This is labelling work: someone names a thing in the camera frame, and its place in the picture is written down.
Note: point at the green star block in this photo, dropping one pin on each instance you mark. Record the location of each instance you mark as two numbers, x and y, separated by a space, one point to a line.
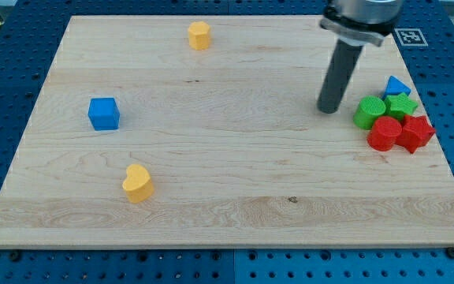
397 106

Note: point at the red star block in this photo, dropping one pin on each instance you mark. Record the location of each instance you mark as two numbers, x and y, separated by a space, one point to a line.
416 133

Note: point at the white fiducial marker tag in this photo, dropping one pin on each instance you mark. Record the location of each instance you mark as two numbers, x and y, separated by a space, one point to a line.
411 37

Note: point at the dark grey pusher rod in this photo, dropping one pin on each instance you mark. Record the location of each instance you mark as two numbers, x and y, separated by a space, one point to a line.
338 75

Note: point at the green cylinder block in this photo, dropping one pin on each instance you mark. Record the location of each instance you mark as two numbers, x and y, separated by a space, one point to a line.
370 108

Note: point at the yellow hexagon block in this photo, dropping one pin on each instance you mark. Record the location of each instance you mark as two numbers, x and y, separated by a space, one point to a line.
199 35

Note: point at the wooden board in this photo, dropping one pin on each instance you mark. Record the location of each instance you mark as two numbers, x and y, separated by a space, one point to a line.
238 153

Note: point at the yellow heart block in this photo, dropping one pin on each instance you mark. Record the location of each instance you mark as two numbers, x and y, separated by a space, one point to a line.
137 185

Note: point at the blue triangle block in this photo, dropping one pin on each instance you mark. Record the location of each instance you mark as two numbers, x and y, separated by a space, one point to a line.
395 86

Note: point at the blue cube block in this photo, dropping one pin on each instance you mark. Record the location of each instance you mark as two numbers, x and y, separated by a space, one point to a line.
104 114

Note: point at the red cylinder block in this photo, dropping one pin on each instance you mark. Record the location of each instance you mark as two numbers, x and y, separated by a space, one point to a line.
384 133

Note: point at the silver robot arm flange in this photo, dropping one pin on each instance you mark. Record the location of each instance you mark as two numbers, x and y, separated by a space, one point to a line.
361 22

